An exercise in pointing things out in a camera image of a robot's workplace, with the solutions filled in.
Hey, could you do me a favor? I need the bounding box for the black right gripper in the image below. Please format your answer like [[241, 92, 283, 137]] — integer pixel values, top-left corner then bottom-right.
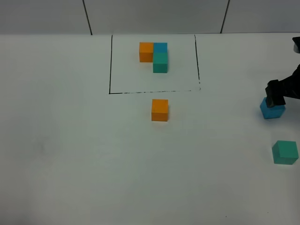
[[265, 65, 300, 108]]

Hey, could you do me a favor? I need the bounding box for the green template cube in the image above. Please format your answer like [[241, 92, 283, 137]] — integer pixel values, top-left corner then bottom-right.
[[153, 52, 168, 73]]

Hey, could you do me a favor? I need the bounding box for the blue template cube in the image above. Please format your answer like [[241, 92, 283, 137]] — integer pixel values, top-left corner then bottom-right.
[[153, 43, 168, 53]]

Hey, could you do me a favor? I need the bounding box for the orange template cube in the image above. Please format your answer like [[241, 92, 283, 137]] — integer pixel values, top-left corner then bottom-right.
[[139, 42, 154, 63]]

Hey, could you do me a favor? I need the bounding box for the green loose cube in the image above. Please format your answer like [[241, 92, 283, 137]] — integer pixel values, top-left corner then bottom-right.
[[272, 140, 299, 165]]

